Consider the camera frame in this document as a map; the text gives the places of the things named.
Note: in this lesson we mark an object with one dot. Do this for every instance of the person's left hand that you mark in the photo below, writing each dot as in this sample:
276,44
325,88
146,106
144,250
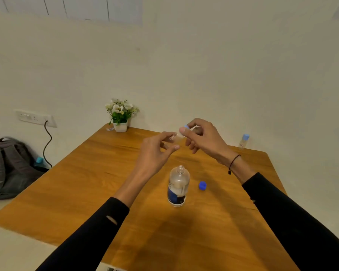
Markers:
152,158

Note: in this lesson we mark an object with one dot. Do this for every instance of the person's right hand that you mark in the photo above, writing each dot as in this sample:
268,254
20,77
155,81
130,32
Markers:
209,138

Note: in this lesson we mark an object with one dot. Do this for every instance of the light blue small cap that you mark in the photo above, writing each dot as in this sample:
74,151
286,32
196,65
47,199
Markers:
245,137
187,126

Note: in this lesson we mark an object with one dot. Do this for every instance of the small clear vial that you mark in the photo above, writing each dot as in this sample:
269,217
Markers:
177,138
242,144

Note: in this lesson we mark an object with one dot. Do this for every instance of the large clear bottle blue label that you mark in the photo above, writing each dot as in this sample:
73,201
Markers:
178,183

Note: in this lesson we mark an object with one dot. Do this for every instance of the dark blue bottle cap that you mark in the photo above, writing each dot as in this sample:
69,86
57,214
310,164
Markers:
202,186

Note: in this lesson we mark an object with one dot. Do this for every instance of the person's left forearm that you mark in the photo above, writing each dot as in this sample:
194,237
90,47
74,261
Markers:
87,239

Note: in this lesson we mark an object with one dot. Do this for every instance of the person's right forearm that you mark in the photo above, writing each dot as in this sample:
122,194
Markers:
293,217

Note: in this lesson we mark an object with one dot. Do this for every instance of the black wrist band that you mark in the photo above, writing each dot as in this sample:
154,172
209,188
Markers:
233,160

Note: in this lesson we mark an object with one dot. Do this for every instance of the white flowers in white pot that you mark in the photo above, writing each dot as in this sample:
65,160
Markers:
120,126

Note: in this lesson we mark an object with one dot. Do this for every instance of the grey backpack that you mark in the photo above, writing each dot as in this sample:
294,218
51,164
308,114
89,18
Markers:
11,172

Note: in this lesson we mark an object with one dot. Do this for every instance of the white wall socket panel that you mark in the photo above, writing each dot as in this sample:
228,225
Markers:
31,117

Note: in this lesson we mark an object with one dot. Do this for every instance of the white panelled wall board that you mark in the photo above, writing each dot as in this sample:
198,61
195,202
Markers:
73,7

